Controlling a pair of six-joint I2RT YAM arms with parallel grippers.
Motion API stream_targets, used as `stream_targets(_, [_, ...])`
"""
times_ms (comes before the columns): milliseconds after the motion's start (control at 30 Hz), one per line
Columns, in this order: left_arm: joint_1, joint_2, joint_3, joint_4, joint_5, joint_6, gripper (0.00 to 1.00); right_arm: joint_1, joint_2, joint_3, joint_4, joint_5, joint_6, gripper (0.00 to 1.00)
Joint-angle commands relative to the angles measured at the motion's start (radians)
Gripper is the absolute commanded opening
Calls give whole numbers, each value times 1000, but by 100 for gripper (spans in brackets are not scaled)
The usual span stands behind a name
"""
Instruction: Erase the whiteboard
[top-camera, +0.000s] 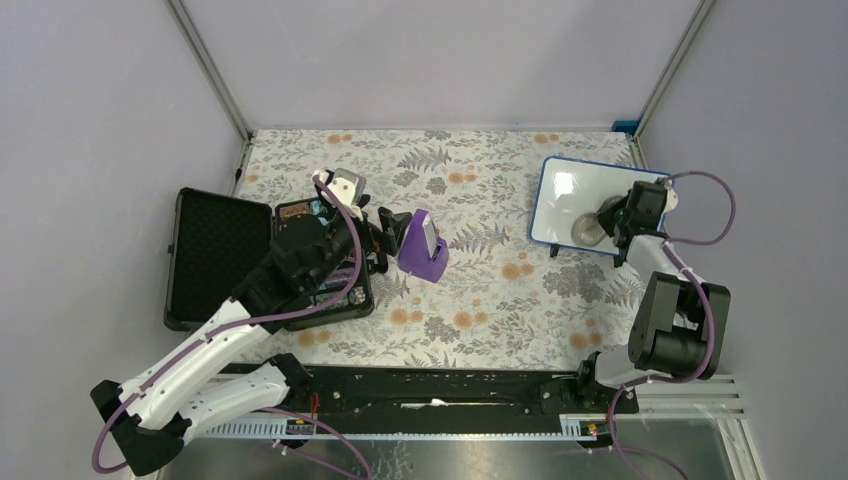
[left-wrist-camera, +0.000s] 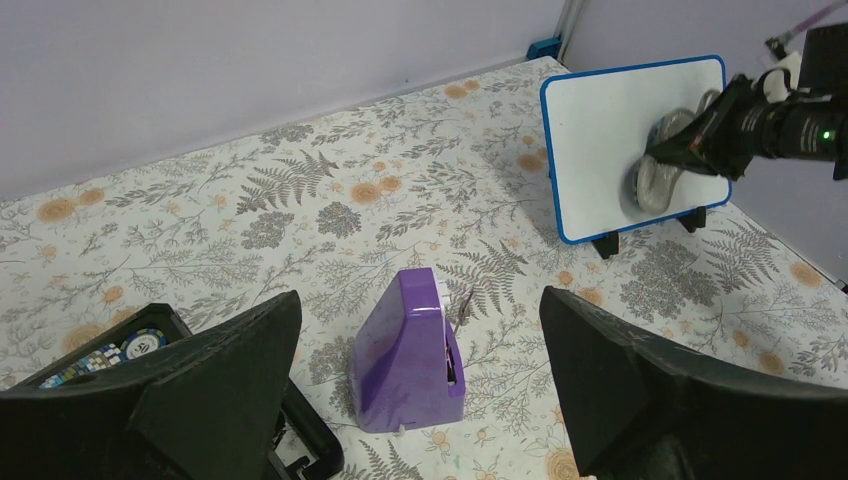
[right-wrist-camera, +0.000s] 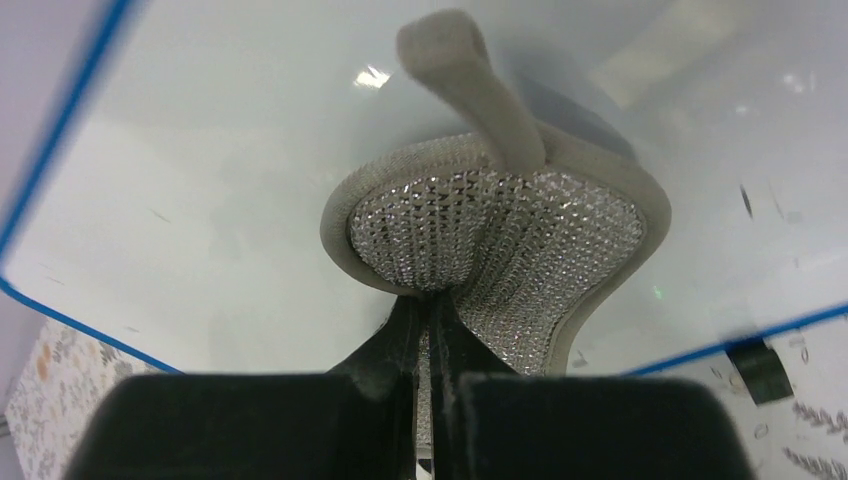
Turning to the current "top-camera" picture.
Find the silver mesh sponge eraser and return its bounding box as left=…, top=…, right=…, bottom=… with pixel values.
left=571, top=195, right=626, bottom=248

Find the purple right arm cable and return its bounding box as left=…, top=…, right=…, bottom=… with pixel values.
left=606, top=170, right=738, bottom=425

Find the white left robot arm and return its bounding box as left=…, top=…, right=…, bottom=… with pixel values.
left=90, top=205, right=411, bottom=476

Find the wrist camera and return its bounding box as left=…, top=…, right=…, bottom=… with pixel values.
left=312, top=168, right=366, bottom=220
left=663, top=188, right=679, bottom=215

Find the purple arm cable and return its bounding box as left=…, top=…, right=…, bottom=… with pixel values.
left=91, top=173, right=366, bottom=476
left=606, top=170, right=738, bottom=425

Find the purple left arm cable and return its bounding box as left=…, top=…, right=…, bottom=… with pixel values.
left=91, top=173, right=366, bottom=476

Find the blue framed whiteboard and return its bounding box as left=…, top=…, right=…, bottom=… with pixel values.
left=529, top=156, right=669, bottom=255

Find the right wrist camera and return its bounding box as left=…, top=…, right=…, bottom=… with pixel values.
left=663, top=188, right=679, bottom=215

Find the blue corner bracket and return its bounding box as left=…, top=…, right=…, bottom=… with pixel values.
left=611, top=120, right=640, bottom=136

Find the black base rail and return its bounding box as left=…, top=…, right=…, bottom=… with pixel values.
left=267, top=354, right=615, bottom=435

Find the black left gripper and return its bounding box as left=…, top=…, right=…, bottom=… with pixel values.
left=307, top=194, right=412, bottom=291

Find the floral table mat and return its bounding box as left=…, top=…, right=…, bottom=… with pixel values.
left=239, top=130, right=643, bottom=370

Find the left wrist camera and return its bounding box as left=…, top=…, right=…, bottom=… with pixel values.
left=312, top=168, right=366, bottom=220

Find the black poker chip case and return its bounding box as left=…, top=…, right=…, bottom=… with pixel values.
left=163, top=187, right=389, bottom=332

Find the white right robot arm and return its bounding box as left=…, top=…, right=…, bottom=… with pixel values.
left=572, top=180, right=731, bottom=412

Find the purple wedge stand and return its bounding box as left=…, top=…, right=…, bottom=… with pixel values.
left=397, top=209, right=449, bottom=283

